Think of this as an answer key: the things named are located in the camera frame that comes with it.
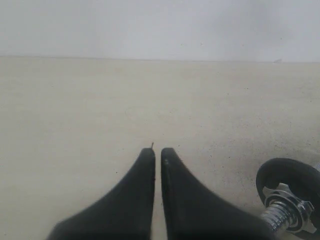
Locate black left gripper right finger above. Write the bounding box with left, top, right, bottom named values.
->
left=161, top=147, right=273, bottom=240

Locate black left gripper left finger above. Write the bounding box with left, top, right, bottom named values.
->
left=47, top=147, right=156, bottom=240

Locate chrome threaded dumbbell bar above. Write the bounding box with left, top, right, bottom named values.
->
left=260, top=200, right=298, bottom=236

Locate chrome star collar nut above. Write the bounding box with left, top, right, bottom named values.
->
left=262, top=183, right=317, bottom=234

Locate black weight plate left end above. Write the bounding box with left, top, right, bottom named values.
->
left=256, top=158, right=320, bottom=240

